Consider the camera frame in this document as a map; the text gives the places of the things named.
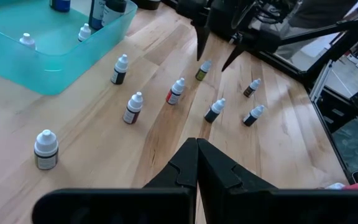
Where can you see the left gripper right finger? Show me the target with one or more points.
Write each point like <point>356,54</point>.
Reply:
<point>259,207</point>

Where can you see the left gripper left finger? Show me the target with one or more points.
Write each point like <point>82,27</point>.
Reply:
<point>120,207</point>

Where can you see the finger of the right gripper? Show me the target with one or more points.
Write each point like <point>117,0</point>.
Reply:
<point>201,40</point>
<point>235,54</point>

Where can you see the small yellow-green dropper bottle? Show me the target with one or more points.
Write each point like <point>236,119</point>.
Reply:
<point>203,70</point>

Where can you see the small brown dropper bottle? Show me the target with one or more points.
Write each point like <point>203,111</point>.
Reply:
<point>252,87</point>

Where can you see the small blue dropper bottle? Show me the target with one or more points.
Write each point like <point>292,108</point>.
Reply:
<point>215,110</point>

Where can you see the small navy dropper bottle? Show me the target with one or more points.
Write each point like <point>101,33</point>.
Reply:
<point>253,115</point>

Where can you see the small black dropper bottle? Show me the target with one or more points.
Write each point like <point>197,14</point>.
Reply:
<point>120,69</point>

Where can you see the large black food coloring bottle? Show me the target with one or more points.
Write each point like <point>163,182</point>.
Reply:
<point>116,11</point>

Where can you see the small beige-label dropper bottle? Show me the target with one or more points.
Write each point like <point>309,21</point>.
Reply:
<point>46,149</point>

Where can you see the small maroon dropper bottle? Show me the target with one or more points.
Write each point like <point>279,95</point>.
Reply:
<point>133,108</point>

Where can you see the small dark dropper bottle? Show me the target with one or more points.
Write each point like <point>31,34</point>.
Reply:
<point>27,40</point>
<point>84,32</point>

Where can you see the large blue food coloring bottle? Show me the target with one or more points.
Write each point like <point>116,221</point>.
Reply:
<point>60,4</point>

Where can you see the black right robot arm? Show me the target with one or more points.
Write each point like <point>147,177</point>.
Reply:
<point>322,12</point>

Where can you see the white globe lamp black stand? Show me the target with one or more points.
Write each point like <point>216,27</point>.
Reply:
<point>148,3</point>

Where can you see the silver aluminium bar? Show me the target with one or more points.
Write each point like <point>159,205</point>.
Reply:
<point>321,81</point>

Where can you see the teal translucent plastic bin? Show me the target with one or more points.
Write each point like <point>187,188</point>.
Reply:
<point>17,71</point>

